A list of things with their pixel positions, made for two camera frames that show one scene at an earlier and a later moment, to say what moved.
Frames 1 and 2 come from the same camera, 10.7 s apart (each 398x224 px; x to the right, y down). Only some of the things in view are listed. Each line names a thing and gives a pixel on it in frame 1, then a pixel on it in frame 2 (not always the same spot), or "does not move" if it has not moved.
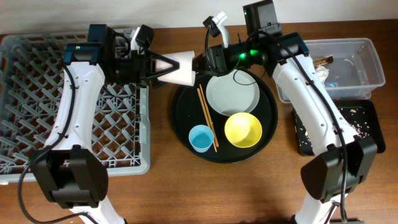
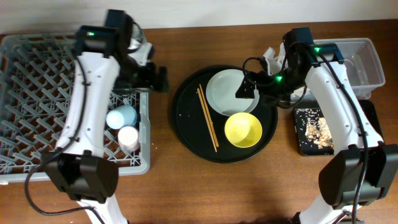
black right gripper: (221, 58) → (263, 78)
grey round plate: (237, 91) does not move
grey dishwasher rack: (32, 71) does not move
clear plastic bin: (349, 68) does not move
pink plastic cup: (185, 74) → (128, 139)
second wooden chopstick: (204, 110) does not move
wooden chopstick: (211, 124) does not move
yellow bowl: (243, 130) does not move
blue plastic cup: (201, 137) → (122, 116)
